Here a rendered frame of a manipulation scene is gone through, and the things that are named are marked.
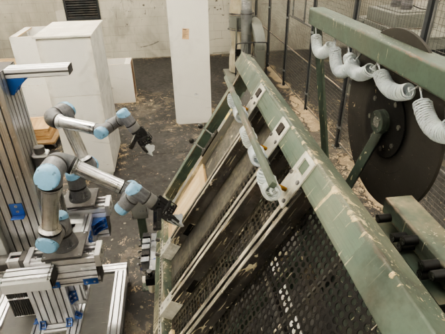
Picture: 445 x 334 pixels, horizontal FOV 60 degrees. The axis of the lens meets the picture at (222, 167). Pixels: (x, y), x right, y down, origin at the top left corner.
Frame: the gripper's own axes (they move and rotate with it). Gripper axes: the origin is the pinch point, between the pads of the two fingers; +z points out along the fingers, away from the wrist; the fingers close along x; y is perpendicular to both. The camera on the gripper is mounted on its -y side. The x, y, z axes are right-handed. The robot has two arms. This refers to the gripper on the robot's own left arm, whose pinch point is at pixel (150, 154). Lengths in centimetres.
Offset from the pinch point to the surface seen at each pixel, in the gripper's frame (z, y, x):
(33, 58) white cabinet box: -68, -182, 373
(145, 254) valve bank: 48, -35, -30
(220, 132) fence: 6.9, 48.8, -7.5
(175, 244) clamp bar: 36, -4, -51
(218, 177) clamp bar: 10, 40, -51
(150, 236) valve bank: 51, -34, -11
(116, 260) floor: 97, -107, 49
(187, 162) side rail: 26.0, 13.5, 16.1
